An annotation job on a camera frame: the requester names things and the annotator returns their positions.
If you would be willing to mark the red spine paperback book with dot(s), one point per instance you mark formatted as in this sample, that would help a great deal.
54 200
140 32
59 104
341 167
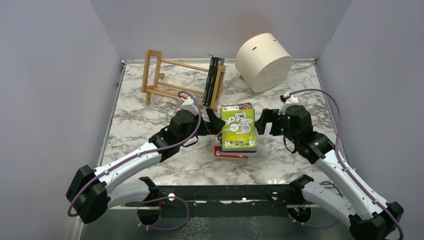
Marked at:
217 155

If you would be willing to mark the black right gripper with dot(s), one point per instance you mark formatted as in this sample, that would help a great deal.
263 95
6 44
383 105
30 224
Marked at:
270 120

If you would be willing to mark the wooden dowel rack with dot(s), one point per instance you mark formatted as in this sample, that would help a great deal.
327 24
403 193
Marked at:
165 77

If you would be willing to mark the lime green paperback book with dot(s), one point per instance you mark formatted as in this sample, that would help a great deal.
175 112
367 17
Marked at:
238 133

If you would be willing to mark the blue cover paperback book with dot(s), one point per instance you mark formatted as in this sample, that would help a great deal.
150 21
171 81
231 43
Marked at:
237 153

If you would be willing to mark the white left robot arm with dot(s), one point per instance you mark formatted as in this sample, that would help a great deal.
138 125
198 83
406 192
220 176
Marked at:
93 191

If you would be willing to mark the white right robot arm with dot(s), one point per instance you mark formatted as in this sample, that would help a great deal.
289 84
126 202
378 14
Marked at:
368 215

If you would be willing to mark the floral cover book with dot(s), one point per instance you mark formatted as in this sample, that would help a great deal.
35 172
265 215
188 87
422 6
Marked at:
218 137

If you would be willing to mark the dark green hardcover book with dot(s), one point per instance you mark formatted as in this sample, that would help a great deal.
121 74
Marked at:
219 61

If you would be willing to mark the cream cylindrical lamp shade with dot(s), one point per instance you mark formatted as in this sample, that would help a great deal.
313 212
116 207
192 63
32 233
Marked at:
263 62

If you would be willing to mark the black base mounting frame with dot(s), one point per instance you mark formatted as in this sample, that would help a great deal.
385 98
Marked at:
215 201

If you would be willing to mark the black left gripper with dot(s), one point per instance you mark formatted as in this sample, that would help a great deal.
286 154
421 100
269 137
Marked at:
209 122

